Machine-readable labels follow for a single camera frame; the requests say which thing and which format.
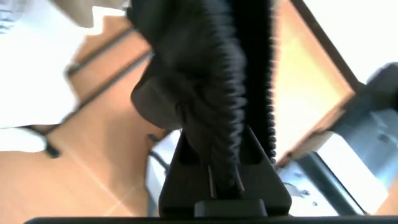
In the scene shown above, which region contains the black garment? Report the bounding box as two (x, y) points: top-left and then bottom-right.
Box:
(126, 0), (278, 200)

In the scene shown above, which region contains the white printed t-shirt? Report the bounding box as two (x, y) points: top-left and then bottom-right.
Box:
(0, 0), (128, 154)

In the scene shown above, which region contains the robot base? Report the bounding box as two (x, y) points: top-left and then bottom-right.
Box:
(145, 62), (398, 218)

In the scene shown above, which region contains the black clothes rack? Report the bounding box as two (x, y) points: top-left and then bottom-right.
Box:
(23, 27), (155, 159)

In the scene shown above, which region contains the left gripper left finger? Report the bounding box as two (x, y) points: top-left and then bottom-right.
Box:
(158, 130), (218, 218)

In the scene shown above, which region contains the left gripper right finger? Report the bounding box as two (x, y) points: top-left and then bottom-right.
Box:
(238, 125), (293, 218)

